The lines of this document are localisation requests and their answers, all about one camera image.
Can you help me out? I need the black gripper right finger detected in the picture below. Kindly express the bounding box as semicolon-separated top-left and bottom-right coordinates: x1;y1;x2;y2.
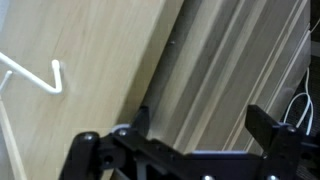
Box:
245;104;320;180

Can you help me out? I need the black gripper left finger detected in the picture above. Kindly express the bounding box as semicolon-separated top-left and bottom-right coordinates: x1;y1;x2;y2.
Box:
59;105;188;180

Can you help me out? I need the light wood drawer front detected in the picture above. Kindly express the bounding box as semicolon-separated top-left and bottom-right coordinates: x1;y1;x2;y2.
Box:
174;0;301;153
226;0;313;153

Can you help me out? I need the light wood drawer cabinet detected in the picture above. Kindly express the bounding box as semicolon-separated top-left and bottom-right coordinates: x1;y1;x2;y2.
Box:
0;0;185;180

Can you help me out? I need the white power cord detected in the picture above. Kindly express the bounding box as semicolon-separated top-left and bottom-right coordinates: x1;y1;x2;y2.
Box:
283;66;315;136

